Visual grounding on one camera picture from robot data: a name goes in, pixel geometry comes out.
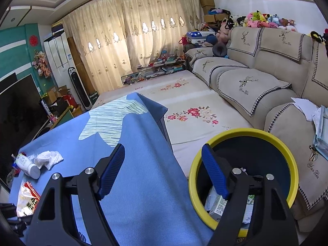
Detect stack of cardboard boxes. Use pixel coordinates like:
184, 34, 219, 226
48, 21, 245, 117
200, 0, 229, 24

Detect blue star-print suitcase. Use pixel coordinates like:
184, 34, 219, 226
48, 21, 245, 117
186, 31, 208, 44

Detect white standing air conditioner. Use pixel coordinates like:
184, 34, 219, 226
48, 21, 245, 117
43, 29, 77, 88

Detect black tower fan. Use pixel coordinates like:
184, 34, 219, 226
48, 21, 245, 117
67, 67, 92, 108

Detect yellow black plush toy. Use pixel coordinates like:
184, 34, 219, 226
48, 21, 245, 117
310, 31, 325, 43

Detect clear plastic document bag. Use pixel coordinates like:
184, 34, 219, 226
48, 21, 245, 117
313, 106, 328, 159

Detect pile of stuffed toys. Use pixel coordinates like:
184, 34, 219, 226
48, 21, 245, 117
215, 10, 298, 43

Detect artificial flower decoration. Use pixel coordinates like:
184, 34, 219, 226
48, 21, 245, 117
32, 51, 51, 79

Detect white plastic bottle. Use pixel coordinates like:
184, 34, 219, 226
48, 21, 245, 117
14, 153, 41, 179

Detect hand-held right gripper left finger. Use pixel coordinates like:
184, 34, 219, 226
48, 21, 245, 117
26, 143, 125, 246

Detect cream floral mat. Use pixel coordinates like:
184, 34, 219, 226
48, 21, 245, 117
91, 70, 254, 177

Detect white green carton box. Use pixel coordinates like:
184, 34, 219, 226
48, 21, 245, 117
204, 187, 228, 216

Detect red white snack bag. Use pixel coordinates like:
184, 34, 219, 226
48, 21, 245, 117
16, 181, 41, 217

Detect yellow-rimmed dark blue bin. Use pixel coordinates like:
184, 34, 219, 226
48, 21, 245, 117
188, 128, 299, 237

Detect white crumpled tissue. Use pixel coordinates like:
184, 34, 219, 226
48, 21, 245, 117
27, 151, 64, 171

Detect open cardboard boxes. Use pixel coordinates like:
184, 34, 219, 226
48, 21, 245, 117
46, 85, 83, 116

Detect black television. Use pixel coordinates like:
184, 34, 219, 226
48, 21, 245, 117
0, 73, 50, 164

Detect beige sofa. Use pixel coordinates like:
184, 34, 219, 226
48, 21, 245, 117
184, 27, 328, 232

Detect beige patterned curtains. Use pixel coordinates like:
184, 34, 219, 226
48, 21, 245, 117
63, 0, 203, 94

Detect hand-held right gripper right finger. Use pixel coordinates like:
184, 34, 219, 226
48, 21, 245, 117
202, 144, 299, 246

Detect blue printed tablecloth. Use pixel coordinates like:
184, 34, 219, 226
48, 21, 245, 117
10, 92, 221, 246

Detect glass coffee table with clutter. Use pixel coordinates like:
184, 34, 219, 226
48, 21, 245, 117
120, 54, 186, 85

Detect white papers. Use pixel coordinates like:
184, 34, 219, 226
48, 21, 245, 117
291, 97, 321, 121

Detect black neck pillow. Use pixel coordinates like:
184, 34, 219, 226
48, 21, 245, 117
213, 42, 228, 58

